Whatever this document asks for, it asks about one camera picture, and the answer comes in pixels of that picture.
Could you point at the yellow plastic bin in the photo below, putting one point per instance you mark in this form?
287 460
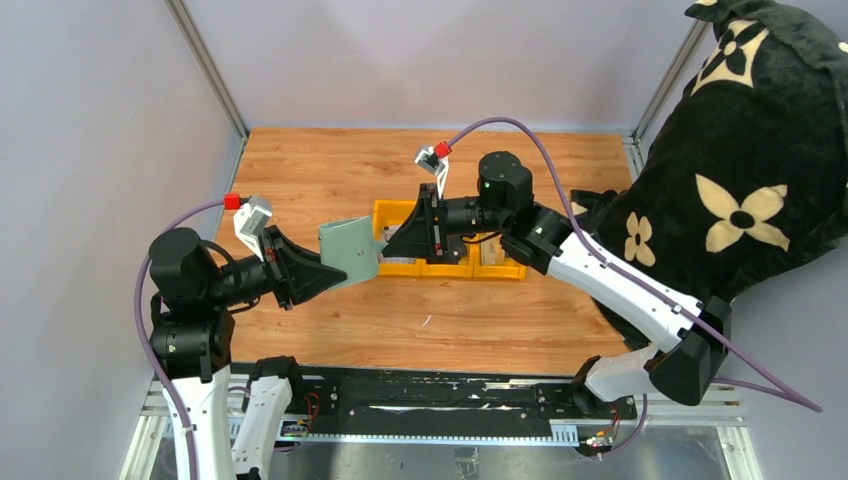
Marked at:
461 268
492 262
388 216

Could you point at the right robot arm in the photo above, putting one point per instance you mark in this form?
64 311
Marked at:
683 354

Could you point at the yellow plastic bin middle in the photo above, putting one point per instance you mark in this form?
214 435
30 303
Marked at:
461 268

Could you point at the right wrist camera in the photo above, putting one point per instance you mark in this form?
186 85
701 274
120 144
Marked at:
438 165

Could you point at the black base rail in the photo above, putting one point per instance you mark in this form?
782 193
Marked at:
422 404

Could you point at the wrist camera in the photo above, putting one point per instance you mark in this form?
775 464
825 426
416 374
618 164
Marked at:
438 165
249 222

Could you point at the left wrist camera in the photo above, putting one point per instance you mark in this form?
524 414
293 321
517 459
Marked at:
249 222

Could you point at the black flower pattern blanket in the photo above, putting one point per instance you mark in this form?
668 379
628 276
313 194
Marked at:
747 177

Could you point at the yellow plastic bin left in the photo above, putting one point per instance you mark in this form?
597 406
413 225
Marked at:
388 216

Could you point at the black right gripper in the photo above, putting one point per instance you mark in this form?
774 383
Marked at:
433 223

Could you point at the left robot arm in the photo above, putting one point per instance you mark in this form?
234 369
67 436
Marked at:
199 288

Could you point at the yellow plastic bin right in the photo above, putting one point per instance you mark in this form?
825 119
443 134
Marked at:
492 262

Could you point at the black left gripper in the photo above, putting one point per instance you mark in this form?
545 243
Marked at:
278 268

